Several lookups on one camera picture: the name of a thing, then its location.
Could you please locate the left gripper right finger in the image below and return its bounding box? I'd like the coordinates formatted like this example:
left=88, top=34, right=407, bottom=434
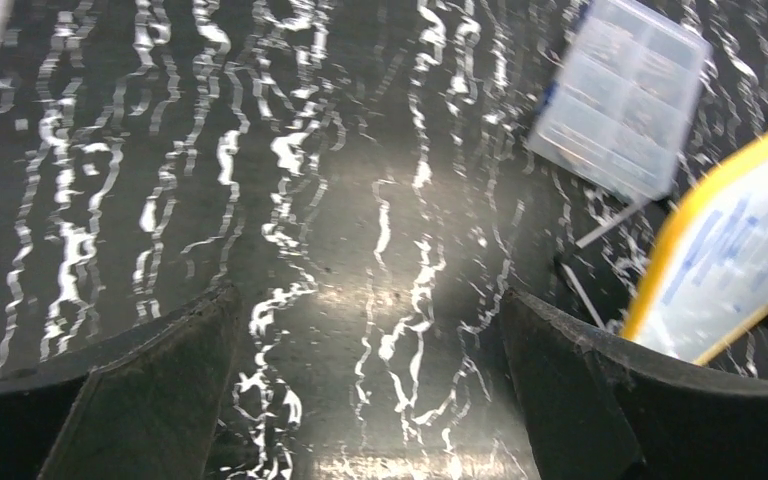
left=499, top=290, right=768, bottom=479

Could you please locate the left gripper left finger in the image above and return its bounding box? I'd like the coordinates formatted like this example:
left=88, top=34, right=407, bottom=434
left=0, top=283, right=242, bottom=479

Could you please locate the yellow framed whiteboard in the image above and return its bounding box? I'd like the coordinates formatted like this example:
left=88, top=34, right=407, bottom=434
left=619, top=132, right=768, bottom=365

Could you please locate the clear plastic compartment box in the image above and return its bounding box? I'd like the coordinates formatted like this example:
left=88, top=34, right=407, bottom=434
left=527, top=1, right=712, bottom=202

